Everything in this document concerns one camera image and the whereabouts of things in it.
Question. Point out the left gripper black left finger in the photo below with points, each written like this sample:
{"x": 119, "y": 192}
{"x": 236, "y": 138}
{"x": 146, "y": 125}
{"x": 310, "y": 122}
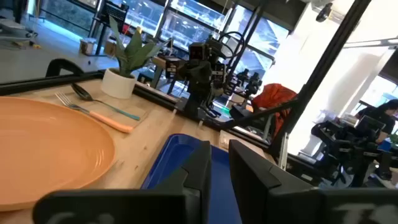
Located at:
{"x": 174, "y": 202}

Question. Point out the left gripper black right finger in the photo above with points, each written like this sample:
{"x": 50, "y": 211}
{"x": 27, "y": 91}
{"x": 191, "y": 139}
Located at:
{"x": 280, "y": 199}

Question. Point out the orange round plate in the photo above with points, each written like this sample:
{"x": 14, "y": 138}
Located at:
{"x": 46, "y": 149}

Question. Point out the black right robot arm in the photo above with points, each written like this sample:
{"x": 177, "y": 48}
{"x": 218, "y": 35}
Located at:
{"x": 217, "y": 73}

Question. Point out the background black robot arm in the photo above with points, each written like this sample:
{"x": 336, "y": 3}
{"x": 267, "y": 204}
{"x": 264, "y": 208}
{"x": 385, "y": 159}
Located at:
{"x": 252, "y": 84}
{"x": 342, "y": 146}

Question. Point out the blue plastic tray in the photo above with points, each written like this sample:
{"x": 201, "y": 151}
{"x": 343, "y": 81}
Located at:
{"x": 222, "y": 186}

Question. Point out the green plant in white pot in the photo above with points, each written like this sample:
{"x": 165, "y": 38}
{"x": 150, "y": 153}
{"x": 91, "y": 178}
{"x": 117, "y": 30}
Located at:
{"x": 116, "y": 85}

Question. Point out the orange-red cloth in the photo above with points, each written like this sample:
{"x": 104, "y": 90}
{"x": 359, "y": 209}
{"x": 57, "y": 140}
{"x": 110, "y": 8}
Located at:
{"x": 273, "y": 98}

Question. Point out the black monitor stand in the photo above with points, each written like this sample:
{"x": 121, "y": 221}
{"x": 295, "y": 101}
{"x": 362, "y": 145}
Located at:
{"x": 113, "y": 12}

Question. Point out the cardboard box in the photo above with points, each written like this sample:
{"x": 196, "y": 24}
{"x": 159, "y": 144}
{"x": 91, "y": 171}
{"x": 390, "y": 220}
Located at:
{"x": 86, "y": 47}

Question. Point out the person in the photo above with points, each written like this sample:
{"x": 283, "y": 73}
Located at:
{"x": 384, "y": 116}

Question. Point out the black arched clamp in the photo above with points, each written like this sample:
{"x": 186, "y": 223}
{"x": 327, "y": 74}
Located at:
{"x": 62, "y": 63}

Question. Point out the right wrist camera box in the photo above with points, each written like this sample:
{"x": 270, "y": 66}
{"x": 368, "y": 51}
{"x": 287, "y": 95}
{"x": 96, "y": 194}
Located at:
{"x": 197, "y": 51}

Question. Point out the silver aluminium bracket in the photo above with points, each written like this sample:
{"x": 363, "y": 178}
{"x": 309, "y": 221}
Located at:
{"x": 283, "y": 152}

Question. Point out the black frame brace bar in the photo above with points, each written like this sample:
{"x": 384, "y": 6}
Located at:
{"x": 264, "y": 113}

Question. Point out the black diagonal frame post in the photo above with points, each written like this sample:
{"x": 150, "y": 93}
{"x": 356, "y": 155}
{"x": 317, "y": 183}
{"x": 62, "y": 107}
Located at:
{"x": 323, "y": 65}

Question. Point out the ceiling mounted camera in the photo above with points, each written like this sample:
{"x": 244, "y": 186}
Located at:
{"x": 324, "y": 12}

